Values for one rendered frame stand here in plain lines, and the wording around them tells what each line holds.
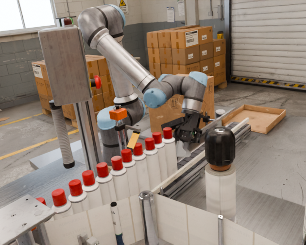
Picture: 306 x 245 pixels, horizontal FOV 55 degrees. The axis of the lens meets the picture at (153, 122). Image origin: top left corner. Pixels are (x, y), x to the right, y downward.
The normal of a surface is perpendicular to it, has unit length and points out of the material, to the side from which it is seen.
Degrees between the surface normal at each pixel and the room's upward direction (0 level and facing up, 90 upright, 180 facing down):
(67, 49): 90
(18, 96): 90
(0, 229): 0
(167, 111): 90
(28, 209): 0
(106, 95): 88
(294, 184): 0
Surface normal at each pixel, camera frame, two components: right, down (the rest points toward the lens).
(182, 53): -0.70, 0.31
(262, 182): -0.10, -0.93
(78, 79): 0.25, 0.32
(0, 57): 0.66, 0.21
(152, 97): -0.49, 0.43
